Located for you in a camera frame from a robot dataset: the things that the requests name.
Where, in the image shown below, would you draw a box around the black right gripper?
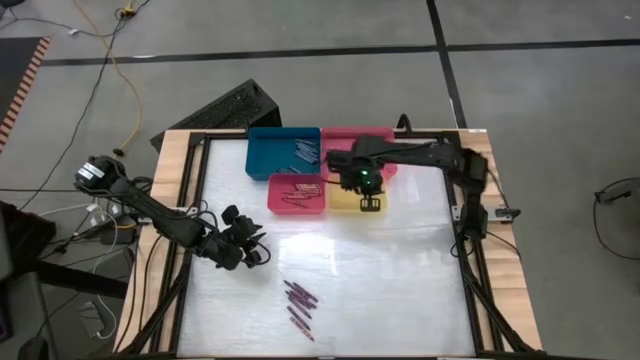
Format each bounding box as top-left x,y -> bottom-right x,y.
326,148 -> 389,214

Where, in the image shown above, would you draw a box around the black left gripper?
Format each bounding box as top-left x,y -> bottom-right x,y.
202,203 -> 269,272

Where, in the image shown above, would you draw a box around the small yellow plastic bin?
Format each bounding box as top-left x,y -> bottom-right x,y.
325,184 -> 389,217

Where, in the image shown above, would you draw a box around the small pink plastic bin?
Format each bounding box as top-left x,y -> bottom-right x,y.
267,173 -> 328,216

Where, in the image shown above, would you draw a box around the large pink plastic bin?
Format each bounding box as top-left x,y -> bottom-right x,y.
320,126 -> 400,182

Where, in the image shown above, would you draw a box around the large blue plastic bin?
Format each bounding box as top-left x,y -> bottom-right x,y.
244,126 -> 323,182

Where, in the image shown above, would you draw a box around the wooden table edge board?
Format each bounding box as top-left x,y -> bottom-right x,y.
113,128 -> 207,354
457,128 -> 545,352

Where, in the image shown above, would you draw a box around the black mat orange stripes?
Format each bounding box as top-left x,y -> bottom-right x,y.
0,35 -> 52,154

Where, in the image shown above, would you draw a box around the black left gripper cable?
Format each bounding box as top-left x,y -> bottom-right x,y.
242,239 -> 272,269

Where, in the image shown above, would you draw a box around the black table frame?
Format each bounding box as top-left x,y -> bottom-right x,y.
119,130 -> 544,360

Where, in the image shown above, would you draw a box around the silver arm base bracket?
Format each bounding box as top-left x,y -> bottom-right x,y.
492,205 -> 521,223

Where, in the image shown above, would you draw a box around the black floor cable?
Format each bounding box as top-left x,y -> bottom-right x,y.
19,0 -> 151,211

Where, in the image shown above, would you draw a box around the yellow power cable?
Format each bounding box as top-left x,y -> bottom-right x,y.
72,0 -> 144,174

